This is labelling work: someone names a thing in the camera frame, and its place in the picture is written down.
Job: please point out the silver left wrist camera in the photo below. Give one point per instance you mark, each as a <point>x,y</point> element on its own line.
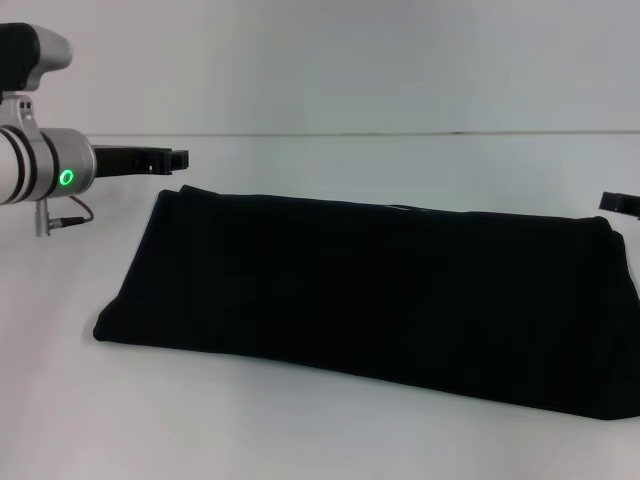
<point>25,60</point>

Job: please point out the black t-shirt with white print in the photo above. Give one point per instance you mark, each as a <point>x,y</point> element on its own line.
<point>375,300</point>

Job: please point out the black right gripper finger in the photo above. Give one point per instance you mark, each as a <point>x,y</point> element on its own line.
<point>620,202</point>

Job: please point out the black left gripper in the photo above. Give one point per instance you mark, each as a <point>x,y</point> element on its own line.
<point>125,160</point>

